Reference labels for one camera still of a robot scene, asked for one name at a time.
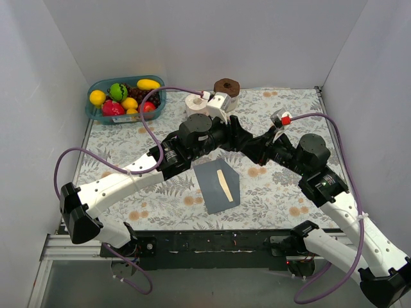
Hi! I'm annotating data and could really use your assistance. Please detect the grey envelope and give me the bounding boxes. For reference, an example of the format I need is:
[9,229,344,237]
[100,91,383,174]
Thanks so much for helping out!
[194,159,241,214]

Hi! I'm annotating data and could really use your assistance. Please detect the cream letter paper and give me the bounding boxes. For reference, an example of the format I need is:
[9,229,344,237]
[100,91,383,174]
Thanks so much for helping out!
[217,169,234,202]

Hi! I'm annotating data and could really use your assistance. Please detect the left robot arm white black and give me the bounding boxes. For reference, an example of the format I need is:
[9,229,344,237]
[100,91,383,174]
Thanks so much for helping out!
[59,114,253,257]

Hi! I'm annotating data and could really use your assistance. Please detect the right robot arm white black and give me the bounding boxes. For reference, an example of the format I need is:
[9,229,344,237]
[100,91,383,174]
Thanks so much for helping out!
[242,130,410,307]

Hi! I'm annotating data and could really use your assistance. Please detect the white toilet paper roll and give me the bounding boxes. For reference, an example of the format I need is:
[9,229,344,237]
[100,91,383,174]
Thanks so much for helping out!
[185,94,209,117]

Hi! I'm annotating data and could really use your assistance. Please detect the brown toilet paper roll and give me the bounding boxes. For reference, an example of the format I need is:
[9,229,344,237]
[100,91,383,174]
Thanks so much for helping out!
[213,78,240,111]

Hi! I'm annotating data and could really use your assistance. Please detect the floral table mat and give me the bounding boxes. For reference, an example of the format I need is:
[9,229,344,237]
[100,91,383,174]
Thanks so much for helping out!
[76,89,345,230]

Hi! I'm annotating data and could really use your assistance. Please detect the red apple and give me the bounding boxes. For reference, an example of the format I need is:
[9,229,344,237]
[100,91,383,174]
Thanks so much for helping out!
[137,101,156,112]

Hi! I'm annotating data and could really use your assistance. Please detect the small yellow fruit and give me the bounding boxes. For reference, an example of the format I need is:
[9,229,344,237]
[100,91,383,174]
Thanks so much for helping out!
[126,108,138,114]

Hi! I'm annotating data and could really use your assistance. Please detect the yellow mango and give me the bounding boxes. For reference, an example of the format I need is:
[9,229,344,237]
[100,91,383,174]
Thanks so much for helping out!
[136,78,161,91]

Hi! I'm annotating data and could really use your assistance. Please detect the dark purple grapes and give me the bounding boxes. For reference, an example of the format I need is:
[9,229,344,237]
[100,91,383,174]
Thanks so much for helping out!
[123,83,161,108]

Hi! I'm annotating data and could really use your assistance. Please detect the yellow lemon centre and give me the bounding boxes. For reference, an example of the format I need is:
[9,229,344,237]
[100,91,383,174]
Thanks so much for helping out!
[121,97,138,110]

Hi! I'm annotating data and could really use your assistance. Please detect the yellow lemon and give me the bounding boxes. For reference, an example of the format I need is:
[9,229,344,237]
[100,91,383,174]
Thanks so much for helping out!
[121,97,138,110]
[89,90,107,109]

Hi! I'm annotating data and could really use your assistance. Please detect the teal plastic fruit basket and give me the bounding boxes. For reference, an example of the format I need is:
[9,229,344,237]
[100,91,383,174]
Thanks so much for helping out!
[85,75,166,125]

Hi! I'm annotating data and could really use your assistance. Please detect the green watermelon ball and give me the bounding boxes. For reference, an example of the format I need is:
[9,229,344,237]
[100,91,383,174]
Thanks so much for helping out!
[109,83,128,102]

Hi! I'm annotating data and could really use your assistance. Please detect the pink dragon fruit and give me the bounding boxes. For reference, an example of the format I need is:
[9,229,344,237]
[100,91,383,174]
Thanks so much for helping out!
[101,99,125,117]

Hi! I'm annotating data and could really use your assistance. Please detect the yellow lemon left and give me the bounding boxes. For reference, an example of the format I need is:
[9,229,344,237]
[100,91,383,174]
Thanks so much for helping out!
[89,90,107,109]

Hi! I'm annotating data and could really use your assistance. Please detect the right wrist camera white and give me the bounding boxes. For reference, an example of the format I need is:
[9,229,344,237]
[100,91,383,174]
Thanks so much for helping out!
[270,108,292,142]

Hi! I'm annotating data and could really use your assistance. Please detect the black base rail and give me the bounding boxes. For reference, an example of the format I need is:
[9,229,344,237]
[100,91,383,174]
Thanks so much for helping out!
[99,224,330,272]

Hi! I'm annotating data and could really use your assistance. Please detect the aluminium frame rail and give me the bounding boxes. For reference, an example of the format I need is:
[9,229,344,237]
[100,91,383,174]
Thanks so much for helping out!
[27,233,402,308]

